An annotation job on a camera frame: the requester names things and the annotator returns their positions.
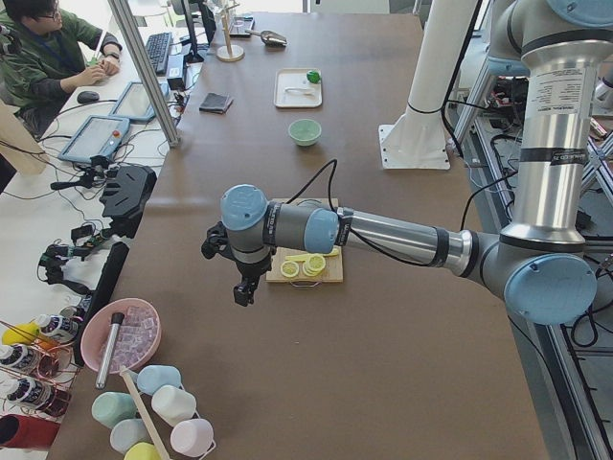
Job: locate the pale blue cup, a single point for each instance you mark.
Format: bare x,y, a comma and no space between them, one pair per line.
127,433

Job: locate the mint green bowl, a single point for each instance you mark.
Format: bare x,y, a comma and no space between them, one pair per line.
305,132

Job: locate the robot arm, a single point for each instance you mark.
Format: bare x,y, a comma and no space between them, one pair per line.
535,263

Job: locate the black bracket device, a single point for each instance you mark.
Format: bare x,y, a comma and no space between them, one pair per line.
124,197

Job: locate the black monitor stand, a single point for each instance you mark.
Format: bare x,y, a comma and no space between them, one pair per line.
195,52

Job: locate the white cup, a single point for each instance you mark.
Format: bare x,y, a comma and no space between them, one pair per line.
173,405

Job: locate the aluminium frame post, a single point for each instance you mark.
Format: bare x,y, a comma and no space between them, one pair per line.
128,26

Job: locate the green lime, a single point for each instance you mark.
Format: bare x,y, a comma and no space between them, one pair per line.
313,76

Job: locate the cream rabbit tray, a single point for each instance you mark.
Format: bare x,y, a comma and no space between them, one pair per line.
296,77

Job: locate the pink bowl with ice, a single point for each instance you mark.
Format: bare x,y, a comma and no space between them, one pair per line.
138,339

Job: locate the teach pendant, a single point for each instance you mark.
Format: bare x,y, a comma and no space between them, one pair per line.
97,136
134,104

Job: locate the black computer mouse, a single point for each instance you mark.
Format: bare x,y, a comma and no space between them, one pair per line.
87,97

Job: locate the teach pendant near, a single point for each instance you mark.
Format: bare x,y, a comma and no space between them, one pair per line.
97,136

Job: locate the black keyboard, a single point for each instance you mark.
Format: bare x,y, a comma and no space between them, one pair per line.
158,49

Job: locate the seated person green jacket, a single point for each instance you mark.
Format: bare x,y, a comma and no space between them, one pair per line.
60,53

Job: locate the lemon slice stack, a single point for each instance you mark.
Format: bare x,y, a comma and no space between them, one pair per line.
314,264

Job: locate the white ceramic spoon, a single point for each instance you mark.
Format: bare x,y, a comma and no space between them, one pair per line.
300,90

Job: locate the teach pendant far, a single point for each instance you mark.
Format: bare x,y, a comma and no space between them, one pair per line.
134,104

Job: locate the wooden cutting board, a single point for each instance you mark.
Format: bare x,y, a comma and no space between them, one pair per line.
333,273

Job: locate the black bar on desk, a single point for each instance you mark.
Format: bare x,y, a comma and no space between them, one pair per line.
111,271

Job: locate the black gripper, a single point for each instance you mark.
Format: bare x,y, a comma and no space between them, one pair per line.
249,271

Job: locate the metal cylinder black cap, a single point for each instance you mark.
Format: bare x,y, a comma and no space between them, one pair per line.
117,320

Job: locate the mint green cup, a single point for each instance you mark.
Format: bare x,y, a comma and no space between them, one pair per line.
110,408

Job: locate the pink cup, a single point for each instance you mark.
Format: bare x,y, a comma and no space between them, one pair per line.
193,438

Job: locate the light blue cup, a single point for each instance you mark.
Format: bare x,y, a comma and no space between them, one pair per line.
152,377

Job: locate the yellow plastic knife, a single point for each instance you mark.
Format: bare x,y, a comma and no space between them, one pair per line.
302,257

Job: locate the metal scoop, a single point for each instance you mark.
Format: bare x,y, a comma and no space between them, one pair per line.
269,38

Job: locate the yellow cup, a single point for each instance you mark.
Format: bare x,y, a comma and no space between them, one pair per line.
142,451

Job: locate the grey folded cloth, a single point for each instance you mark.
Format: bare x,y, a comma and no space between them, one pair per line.
216,103

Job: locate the wooden cup stand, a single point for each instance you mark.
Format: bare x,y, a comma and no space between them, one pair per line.
229,52

